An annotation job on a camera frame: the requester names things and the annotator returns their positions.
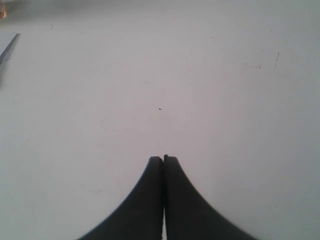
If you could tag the white paper sheet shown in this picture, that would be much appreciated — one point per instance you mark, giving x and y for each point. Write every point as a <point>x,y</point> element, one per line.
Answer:
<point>6,42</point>

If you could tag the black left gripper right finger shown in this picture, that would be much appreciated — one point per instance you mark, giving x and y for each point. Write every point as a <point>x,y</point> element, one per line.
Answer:
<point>188,216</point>

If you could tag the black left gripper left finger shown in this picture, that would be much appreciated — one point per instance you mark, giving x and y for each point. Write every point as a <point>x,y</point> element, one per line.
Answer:
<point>140,216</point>

